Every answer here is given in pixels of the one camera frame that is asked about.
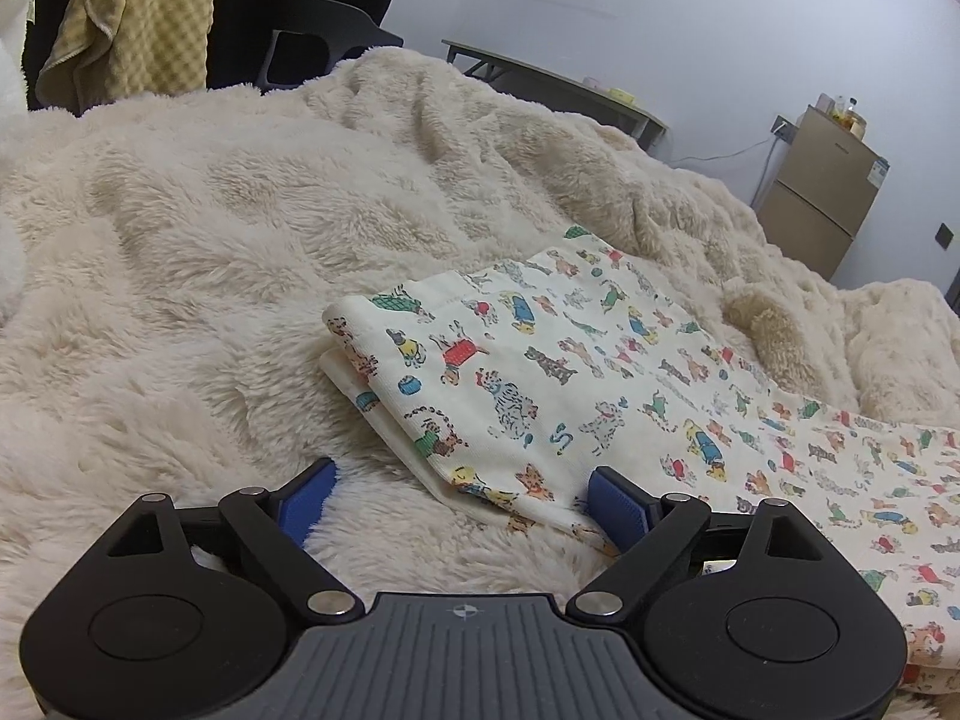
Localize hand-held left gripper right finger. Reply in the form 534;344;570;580
565;466;827;622

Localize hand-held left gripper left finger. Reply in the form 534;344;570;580
103;456;366;622

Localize dog print pajama pants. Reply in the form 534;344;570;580
321;228;960;692

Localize cream fluffy blanket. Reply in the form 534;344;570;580
0;45;960;720

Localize small gold fridge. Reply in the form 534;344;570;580
753;105;891;283

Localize grey desk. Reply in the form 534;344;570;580
441;37;670;160

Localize bottles on fridge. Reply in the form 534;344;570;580
816;93;868;138

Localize black chair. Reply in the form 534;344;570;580
257;0;404;92

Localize yellow checked towel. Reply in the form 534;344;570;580
36;0;220;119

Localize fridge power cable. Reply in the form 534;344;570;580
673;136;775;164

